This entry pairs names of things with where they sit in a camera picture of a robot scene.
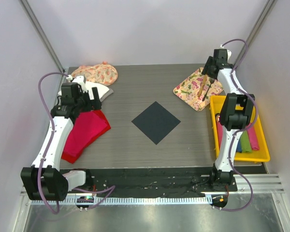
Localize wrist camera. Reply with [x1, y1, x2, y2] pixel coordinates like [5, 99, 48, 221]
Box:
[58, 75, 87, 99]
[213, 48, 232, 65]

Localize aluminium front rail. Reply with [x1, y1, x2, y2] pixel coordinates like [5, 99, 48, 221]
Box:
[20, 174, 286, 206]

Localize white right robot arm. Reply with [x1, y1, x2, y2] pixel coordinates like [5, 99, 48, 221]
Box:
[202, 49, 255, 191]

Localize blue rolled napkin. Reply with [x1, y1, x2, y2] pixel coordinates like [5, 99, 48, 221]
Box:
[236, 138, 242, 153]

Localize white cloth bag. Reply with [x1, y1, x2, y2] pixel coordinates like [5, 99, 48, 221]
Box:
[57, 81, 111, 100]

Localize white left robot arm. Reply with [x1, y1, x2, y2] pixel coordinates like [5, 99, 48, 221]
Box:
[20, 83, 102, 201]

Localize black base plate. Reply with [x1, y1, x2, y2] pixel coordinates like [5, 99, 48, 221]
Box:
[64, 168, 238, 199]

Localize floral fabric pouch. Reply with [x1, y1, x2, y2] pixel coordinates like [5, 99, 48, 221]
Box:
[71, 61, 118, 86]

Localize red cloth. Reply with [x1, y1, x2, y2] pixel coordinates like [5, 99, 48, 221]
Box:
[60, 110, 111, 164]

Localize grey cloth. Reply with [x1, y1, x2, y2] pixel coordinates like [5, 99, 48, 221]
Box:
[98, 88, 114, 102]

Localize floral pattern tray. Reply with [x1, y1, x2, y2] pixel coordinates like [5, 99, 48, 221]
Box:
[173, 67, 223, 112]

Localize yellow plastic bin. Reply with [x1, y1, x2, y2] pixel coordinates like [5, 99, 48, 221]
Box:
[210, 96, 270, 162]

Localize dark blue paper napkin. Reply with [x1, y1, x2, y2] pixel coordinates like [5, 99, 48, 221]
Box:
[131, 101, 181, 145]

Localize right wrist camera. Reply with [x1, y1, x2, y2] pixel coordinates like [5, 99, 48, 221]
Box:
[213, 48, 232, 65]

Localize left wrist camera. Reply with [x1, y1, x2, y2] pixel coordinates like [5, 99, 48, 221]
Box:
[58, 75, 87, 99]

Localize magenta cloth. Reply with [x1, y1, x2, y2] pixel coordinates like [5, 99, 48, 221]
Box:
[62, 110, 111, 157]

